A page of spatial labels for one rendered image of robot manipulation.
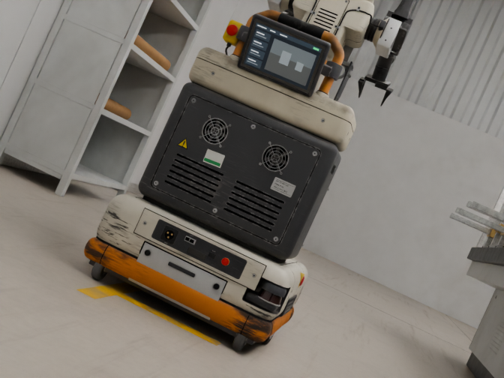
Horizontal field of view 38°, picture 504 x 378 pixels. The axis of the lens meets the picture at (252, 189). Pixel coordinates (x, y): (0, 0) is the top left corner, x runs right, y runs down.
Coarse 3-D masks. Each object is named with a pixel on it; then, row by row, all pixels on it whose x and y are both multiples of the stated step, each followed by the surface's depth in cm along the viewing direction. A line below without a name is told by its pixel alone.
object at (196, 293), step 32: (128, 224) 223; (192, 224) 226; (96, 256) 224; (128, 256) 223; (160, 256) 221; (256, 256) 220; (160, 288) 220; (192, 288) 219; (224, 288) 217; (256, 288) 219; (288, 288) 224; (224, 320) 216; (256, 320) 215; (288, 320) 267
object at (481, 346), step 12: (492, 300) 462; (492, 312) 444; (480, 324) 465; (492, 324) 428; (480, 336) 447; (492, 336) 412; (480, 348) 431; (492, 348) 398; (468, 360) 465; (480, 360) 415; (492, 360) 385; (480, 372) 414; (492, 372) 373
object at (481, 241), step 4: (500, 196) 466; (500, 200) 466; (496, 204) 466; (500, 204) 466; (496, 208) 466; (500, 208) 466; (492, 220) 466; (488, 228) 466; (484, 236) 466; (480, 240) 466; (484, 240) 466; (480, 244) 466
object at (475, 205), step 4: (472, 204) 338; (476, 204) 338; (480, 204) 338; (476, 208) 338; (480, 208) 337; (484, 208) 337; (488, 208) 337; (484, 212) 337; (488, 212) 337; (492, 212) 336; (496, 212) 336; (492, 216) 337; (496, 216) 336; (500, 216) 336
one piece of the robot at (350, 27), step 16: (304, 0) 263; (320, 0) 262; (336, 0) 261; (352, 0) 261; (304, 16) 262; (320, 16) 261; (336, 16) 260; (352, 16) 259; (368, 16) 260; (336, 32) 258; (352, 32) 261; (368, 32) 267
